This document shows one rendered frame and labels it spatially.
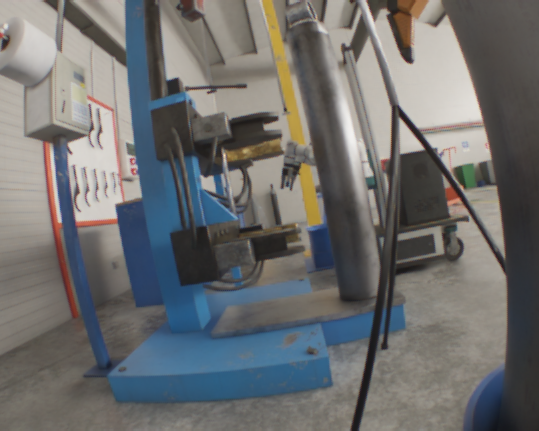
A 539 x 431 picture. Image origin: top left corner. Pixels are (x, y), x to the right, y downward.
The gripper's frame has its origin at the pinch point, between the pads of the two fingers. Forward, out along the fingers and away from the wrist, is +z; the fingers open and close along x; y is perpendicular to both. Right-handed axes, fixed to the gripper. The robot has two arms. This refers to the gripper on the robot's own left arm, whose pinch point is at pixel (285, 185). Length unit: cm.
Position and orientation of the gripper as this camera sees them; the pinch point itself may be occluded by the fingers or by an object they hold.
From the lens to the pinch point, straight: 245.3
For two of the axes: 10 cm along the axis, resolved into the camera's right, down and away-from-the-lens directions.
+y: -9.3, -2.3, 2.8
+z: -1.6, 9.5, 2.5
